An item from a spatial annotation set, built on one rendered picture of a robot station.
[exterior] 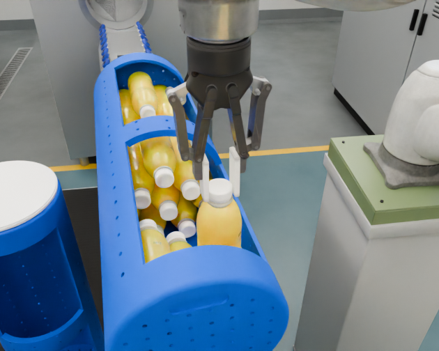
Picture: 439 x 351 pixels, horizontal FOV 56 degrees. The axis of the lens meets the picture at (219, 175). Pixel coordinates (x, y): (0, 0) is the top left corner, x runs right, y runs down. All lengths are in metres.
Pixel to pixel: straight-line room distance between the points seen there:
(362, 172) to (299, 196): 1.59
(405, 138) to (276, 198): 1.66
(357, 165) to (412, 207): 0.18
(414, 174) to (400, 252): 0.20
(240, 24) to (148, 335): 0.43
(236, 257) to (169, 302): 0.11
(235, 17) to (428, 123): 0.65
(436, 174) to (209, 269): 0.71
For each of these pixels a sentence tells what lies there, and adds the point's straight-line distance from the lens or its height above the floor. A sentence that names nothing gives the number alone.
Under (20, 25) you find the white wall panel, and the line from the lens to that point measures 6.04.
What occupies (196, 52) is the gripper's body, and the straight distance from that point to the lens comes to 0.48.
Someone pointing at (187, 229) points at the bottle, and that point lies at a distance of 0.96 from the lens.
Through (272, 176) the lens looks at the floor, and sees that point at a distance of 2.82.
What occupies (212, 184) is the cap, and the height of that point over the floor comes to 1.30.
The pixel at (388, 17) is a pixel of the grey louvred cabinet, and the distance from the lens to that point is 3.13.
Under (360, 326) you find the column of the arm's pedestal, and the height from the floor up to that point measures 0.58.
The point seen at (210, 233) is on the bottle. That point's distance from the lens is 0.63.
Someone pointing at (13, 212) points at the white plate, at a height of 1.04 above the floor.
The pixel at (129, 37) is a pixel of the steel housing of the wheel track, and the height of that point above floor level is 0.93.
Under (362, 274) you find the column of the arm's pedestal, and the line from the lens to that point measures 1.17.
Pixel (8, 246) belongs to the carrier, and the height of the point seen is 0.98.
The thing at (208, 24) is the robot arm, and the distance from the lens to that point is 0.46.
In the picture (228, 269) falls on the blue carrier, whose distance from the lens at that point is 0.59.
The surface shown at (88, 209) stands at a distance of 2.42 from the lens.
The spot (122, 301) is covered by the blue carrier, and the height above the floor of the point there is 1.19.
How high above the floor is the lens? 1.67
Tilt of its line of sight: 37 degrees down
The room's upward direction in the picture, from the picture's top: straight up
